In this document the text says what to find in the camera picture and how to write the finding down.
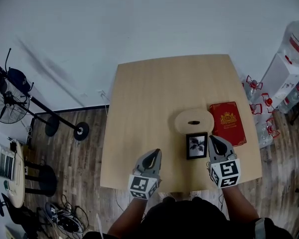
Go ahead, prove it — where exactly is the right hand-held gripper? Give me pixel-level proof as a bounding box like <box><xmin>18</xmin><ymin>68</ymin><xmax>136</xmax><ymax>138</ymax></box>
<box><xmin>208</xmin><ymin>135</ymin><xmax>241</xmax><ymax>189</ymax></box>

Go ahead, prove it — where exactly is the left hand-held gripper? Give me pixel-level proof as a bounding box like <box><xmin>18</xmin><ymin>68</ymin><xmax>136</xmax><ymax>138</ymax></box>
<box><xmin>128</xmin><ymin>148</ymin><xmax>162</xmax><ymax>200</ymax></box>

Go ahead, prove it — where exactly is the black picture frame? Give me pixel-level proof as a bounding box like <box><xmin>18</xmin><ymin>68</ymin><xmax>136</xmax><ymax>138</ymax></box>
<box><xmin>185</xmin><ymin>131</ymin><xmax>209</xmax><ymax>160</ymax></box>

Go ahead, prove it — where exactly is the person's right forearm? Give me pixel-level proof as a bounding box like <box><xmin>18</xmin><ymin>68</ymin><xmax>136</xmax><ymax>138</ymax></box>
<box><xmin>220</xmin><ymin>185</ymin><xmax>260</xmax><ymax>221</ymax></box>

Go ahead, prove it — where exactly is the person's left forearm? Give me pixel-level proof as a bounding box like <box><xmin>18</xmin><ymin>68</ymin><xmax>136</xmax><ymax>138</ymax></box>
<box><xmin>107</xmin><ymin>197</ymin><xmax>149</xmax><ymax>236</ymax></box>

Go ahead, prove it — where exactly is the black robot base unit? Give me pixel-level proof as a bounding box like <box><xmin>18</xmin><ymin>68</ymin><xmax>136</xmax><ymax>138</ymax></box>
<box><xmin>44</xmin><ymin>202</ymin><xmax>84</xmax><ymax>234</ymax></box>

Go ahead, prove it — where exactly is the red hardcover book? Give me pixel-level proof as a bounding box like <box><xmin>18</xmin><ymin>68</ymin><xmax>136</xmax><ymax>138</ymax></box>
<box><xmin>209</xmin><ymin>101</ymin><xmax>247</xmax><ymax>148</ymax></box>

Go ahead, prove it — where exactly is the cluster of clear water jugs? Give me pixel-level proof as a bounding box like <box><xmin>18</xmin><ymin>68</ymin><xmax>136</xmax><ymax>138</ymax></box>
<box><xmin>241</xmin><ymin>75</ymin><xmax>299</xmax><ymax>149</ymax></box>

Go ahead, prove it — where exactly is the person's black clothing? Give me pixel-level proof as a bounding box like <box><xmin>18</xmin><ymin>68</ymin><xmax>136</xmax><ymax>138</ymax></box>
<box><xmin>84</xmin><ymin>197</ymin><xmax>294</xmax><ymax>239</ymax></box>

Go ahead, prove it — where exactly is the white water dispenser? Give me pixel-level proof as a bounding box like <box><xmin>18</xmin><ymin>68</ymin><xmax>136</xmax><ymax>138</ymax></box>
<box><xmin>260</xmin><ymin>52</ymin><xmax>299</xmax><ymax>104</ymax></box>

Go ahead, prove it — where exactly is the black coat rack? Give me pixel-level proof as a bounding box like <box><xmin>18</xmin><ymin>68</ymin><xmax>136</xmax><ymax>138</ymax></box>
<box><xmin>0</xmin><ymin>43</ymin><xmax>90</xmax><ymax>141</ymax></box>

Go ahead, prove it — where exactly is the large inverted dispenser bottle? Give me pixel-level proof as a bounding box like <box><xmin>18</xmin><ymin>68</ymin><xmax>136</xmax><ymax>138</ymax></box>
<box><xmin>280</xmin><ymin>20</ymin><xmax>299</xmax><ymax>64</ymax></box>

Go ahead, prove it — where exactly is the round beige table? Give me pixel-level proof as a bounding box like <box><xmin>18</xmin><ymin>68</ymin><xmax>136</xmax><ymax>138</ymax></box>
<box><xmin>2</xmin><ymin>140</ymin><xmax>57</xmax><ymax>209</ymax></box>

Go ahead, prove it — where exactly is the black office chair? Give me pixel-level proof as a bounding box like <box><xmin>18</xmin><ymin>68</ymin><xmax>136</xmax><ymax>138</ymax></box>
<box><xmin>0</xmin><ymin>192</ymin><xmax>44</xmax><ymax>239</ymax></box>

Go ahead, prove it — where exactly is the white toaster oven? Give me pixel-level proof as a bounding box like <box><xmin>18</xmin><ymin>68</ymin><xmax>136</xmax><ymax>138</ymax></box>
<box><xmin>0</xmin><ymin>143</ymin><xmax>17</xmax><ymax>181</ymax></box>

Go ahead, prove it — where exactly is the black standing fan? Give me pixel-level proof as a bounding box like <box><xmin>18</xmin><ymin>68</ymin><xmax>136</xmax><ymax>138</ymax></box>
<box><xmin>0</xmin><ymin>82</ymin><xmax>60</xmax><ymax>137</ymax></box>

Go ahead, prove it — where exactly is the dark blue cap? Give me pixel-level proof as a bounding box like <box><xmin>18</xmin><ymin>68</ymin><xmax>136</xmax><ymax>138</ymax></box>
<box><xmin>7</xmin><ymin>68</ymin><xmax>31</xmax><ymax>92</ymax></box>

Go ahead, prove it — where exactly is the small yellow side table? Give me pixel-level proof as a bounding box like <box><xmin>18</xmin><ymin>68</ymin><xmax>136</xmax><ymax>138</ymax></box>
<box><xmin>4</xmin><ymin>224</ymin><xmax>23</xmax><ymax>239</ymax></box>

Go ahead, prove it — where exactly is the white hanging strap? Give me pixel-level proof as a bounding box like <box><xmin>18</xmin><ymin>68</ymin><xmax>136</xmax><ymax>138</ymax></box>
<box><xmin>96</xmin><ymin>213</ymin><xmax>104</xmax><ymax>239</ymax></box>

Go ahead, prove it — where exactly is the tangle of black cables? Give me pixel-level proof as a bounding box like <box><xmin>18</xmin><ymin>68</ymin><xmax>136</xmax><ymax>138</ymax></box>
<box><xmin>52</xmin><ymin>194</ymin><xmax>90</xmax><ymax>236</ymax></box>

